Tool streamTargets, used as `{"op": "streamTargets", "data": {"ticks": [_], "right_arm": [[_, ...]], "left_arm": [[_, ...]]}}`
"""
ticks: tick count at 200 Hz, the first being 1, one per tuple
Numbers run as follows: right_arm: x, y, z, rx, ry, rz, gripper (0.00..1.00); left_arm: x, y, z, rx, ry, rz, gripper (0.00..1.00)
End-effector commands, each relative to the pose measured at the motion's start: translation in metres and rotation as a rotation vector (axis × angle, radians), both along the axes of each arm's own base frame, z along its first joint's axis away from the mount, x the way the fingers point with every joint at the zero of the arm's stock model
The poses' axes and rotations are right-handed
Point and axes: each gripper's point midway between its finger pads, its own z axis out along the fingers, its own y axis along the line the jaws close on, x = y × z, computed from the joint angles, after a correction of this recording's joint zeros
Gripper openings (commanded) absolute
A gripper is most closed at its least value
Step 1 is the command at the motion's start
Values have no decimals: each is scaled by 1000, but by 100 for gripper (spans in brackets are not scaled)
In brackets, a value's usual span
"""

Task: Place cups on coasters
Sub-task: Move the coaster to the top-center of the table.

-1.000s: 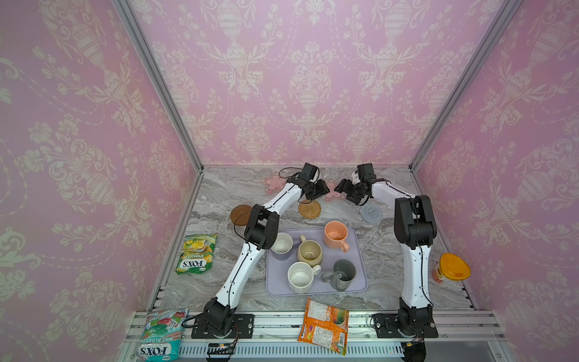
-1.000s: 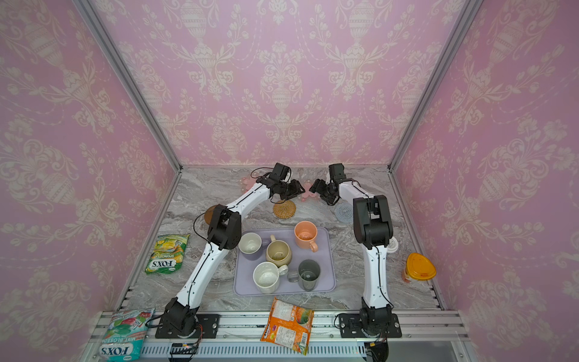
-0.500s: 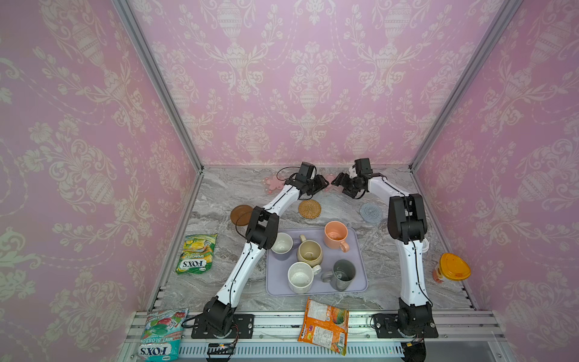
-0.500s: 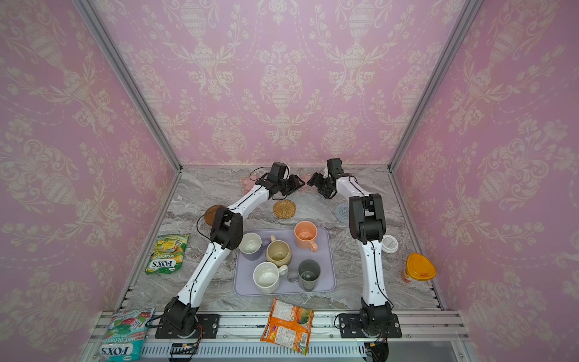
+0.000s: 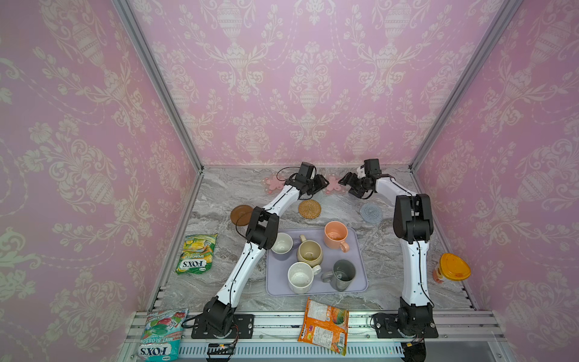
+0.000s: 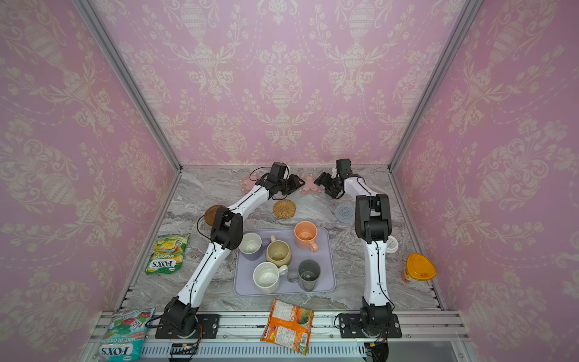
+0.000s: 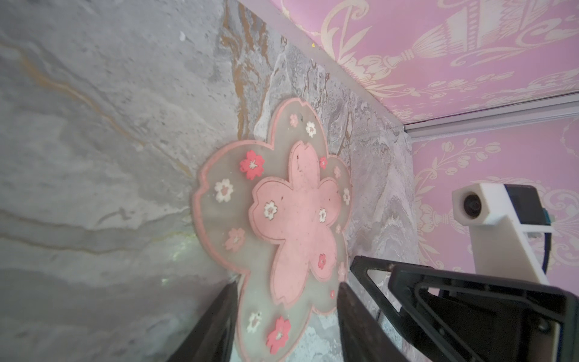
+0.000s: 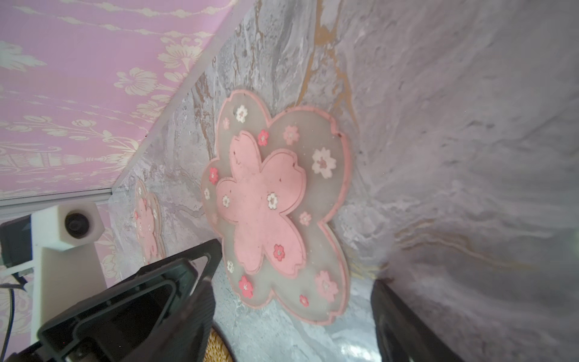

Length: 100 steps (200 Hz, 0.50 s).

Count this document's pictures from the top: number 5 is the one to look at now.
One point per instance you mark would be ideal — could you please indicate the green Fox's candy bag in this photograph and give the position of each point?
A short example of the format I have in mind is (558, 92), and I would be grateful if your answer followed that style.
(197, 254)

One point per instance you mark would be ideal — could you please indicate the pink flower silicone coaster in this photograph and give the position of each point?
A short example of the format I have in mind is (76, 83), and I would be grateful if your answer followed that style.
(272, 184)

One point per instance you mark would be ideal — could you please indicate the lavender plastic tray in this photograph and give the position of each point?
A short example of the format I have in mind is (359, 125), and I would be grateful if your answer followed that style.
(277, 284)

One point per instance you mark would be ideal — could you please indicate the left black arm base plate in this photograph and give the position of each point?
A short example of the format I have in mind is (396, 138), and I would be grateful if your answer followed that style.
(242, 328)

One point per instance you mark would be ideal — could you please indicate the cream yellow mug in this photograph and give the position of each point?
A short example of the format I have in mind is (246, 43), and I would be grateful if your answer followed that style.
(310, 252)

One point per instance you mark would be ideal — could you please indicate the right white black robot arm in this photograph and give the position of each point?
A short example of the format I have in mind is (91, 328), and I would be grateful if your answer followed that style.
(413, 224)

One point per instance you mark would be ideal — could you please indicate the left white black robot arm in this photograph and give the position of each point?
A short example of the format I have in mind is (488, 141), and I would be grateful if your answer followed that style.
(218, 314)

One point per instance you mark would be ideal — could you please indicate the mint Fox's candy bag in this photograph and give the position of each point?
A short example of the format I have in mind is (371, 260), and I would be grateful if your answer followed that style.
(160, 340)

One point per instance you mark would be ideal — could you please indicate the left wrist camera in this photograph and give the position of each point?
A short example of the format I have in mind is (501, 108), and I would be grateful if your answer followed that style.
(306, 170)

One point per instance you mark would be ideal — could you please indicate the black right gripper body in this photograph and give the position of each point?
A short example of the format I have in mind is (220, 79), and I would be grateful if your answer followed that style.
(359, 185)

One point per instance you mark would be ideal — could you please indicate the blue knitted round coaster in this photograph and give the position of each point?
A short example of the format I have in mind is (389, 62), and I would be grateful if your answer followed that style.
(371, 213)

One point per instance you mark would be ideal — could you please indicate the woven rattan round coaster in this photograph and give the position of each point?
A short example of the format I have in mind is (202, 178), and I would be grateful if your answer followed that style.
(310, 209)

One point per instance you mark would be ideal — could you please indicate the lavender mug white inside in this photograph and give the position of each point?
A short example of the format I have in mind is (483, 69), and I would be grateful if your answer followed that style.
(284, 248)

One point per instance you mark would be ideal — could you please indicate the grey green mug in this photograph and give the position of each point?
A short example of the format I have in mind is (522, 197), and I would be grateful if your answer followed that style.
(341, 275)

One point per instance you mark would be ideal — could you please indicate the peach pink mug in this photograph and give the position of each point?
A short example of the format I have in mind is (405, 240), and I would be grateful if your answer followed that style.
(335, 235)

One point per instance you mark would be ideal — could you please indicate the orange snack packet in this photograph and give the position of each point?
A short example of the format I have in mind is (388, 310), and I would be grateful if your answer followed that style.
(325, 326)

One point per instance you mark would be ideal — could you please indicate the bottle with orange lid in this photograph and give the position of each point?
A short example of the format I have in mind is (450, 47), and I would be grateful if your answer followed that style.
(451, 268)

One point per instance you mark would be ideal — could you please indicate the brown round wooden coaster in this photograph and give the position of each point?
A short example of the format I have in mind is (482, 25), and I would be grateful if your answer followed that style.
(241, 215)

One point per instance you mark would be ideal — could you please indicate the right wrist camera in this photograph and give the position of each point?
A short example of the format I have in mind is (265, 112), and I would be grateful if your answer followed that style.
(371, 168)

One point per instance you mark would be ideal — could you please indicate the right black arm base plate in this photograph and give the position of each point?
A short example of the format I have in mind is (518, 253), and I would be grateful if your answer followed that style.
(391, 326)

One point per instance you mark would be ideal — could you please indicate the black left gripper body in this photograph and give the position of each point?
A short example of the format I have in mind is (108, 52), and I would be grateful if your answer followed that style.
(314, 184)

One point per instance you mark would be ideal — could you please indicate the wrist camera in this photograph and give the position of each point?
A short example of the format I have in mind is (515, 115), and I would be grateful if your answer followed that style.
(371, 168)
(306, 170)

